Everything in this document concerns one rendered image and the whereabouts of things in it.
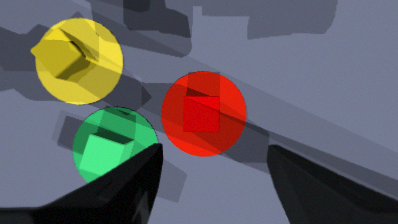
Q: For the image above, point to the green circle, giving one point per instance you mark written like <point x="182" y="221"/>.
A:
<point x="118" y="120"/>

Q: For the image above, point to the yellow circle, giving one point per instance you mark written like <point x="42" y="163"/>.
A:
<point x="98" y="82"/>

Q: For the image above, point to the red block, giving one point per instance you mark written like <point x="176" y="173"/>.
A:
<point x="201" y="114"/>

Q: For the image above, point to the yellow cube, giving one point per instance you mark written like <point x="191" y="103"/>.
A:
<point x="64" y="56"/>

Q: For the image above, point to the red circle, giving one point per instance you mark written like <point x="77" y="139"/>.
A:
<point x="232" y="114"/>

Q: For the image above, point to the green cube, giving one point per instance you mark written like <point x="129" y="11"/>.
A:
<point x="104" y="151"/>

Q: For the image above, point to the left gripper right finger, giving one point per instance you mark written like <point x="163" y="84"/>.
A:
<point x="313" y="194"/>

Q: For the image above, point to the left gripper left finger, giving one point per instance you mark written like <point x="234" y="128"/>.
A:
<point x="124" y="195"/>

